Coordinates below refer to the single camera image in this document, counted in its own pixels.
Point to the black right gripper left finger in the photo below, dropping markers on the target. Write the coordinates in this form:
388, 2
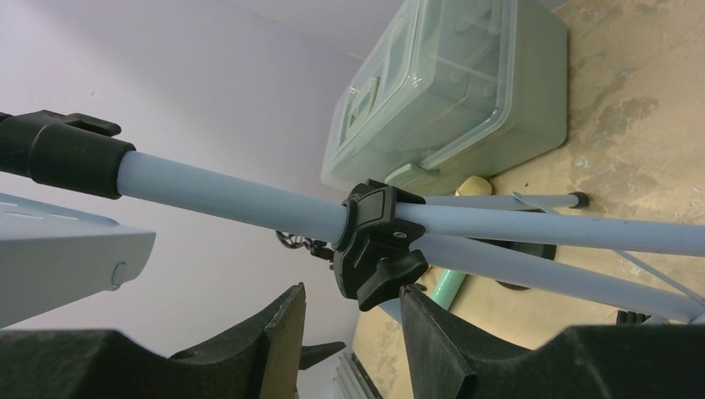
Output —
257, 358

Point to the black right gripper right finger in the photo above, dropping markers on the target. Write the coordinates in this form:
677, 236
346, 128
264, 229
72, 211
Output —
451, 358

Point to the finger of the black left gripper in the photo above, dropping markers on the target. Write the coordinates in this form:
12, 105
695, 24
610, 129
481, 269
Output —
314, 354

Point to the mint green microphone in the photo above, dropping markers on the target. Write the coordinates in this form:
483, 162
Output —
448, 285

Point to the cream yellow microphone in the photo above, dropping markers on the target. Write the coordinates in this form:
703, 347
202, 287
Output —
474, 186

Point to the light blue music stand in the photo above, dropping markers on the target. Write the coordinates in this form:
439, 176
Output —
380, 238

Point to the black tripod microphone stand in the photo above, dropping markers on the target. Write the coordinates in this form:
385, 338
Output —
318, 249

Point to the black round-base microphone stand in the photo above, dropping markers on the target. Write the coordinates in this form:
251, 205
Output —
545, 251

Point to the orange black hex key set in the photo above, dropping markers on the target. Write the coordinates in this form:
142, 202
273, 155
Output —
630, 318

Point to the grey-green plastic toolbox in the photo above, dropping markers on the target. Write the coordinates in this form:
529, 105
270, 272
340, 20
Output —
452, 89

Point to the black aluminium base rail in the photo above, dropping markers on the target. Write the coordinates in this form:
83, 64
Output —
351, 380

